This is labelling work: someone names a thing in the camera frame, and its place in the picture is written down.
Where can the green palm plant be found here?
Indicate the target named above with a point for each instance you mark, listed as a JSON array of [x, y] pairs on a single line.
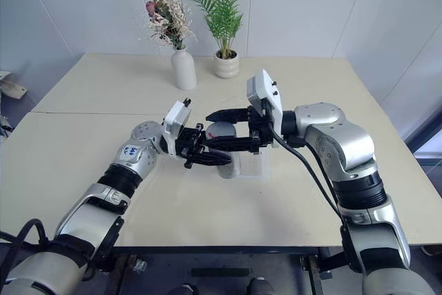
[[222, 13]]

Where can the beige object beside table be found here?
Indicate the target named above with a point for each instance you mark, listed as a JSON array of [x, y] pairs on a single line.
[[12, 87]]

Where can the white ceramic vase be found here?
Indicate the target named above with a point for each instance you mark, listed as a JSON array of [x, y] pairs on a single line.
[[184, 70]]

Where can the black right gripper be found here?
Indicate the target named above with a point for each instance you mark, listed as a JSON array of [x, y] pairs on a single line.
[[262, 132]]

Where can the dark rounded shape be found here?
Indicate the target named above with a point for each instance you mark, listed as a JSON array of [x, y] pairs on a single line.
[[183, 290], [261, 286]]

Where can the grey round lid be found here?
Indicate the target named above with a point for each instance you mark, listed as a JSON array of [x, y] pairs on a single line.
[[224, 130]]

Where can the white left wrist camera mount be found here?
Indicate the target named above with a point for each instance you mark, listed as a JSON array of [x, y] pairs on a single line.
[[174, 119]]

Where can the black flat bar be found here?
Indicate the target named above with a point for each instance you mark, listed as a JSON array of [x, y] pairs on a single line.
[[220, 272]]

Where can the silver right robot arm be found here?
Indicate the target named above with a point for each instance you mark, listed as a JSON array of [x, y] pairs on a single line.
[[352, 157]]

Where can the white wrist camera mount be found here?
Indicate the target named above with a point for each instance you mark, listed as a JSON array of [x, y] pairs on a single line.
[[267, 87], [174, 119]]

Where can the cream ribbed plant pot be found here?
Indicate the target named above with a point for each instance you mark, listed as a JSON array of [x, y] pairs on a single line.
[[226, 65]]

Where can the clear square plastic container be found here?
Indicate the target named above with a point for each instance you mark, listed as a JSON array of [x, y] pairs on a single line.
[[253, 165]]

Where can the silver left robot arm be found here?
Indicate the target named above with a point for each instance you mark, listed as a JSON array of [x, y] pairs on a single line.
[[96, 205]]

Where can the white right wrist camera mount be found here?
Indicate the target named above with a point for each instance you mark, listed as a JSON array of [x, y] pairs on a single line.
[[267, 87]]

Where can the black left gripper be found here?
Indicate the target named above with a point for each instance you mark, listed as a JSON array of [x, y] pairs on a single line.
[[188, 144]]

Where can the metal caster bracket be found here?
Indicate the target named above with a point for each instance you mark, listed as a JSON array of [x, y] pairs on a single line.
[[140, 265]]

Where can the dried flower bouquet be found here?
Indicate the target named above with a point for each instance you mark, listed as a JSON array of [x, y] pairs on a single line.
[[165, 18]]

